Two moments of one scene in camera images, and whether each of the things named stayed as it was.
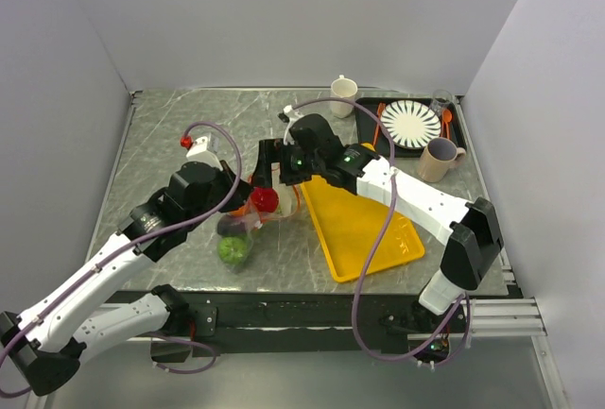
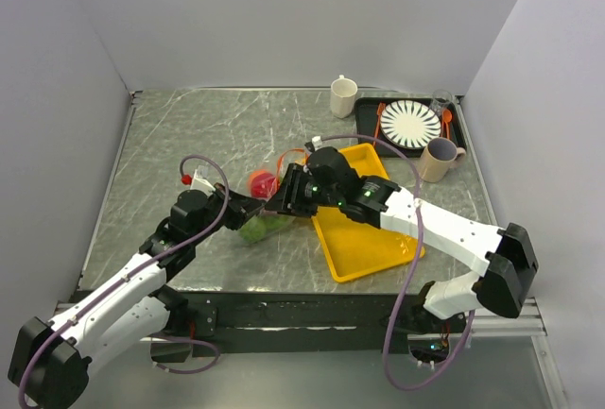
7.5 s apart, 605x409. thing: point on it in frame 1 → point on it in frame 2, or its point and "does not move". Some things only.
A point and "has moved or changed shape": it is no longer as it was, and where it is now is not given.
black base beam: [250, 323] does not move
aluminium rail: [507, 317] does not move
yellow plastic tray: [350, 230] does not move
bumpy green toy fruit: [233, 250] → [254, 230]
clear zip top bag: [265, 204] has moved or changed shape
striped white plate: [410, 124] does not move
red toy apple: [266, 199] has moved or changed shape
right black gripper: [276, 151] → [284, 200]
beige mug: [438, 158] does not move
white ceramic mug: [343, 88] does not move
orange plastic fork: [381, 107] does not move
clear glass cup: [441, 99] does not move
